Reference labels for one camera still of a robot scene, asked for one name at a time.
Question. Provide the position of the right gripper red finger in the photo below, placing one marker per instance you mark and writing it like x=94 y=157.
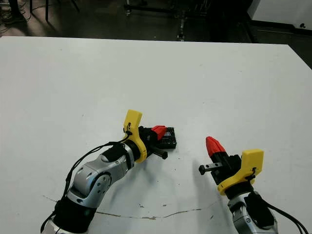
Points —
x=212 y=148
x=221 y=151

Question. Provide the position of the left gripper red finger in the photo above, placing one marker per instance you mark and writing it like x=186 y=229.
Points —
x=162 y=136
x=159 y=129

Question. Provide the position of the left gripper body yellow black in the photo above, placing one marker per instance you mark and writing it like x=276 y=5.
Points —
x=136 y=141

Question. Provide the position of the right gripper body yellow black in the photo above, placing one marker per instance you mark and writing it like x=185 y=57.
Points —
x=251 y=165

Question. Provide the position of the black circuit board module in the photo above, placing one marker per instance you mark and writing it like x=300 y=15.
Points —
x=169 y=142

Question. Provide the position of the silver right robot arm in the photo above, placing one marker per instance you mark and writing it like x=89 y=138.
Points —
x=243 y=219

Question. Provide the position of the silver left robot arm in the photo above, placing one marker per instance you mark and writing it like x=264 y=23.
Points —
x=97 y=170

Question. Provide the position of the white cabinet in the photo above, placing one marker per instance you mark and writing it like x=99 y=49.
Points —
x=275 y=9

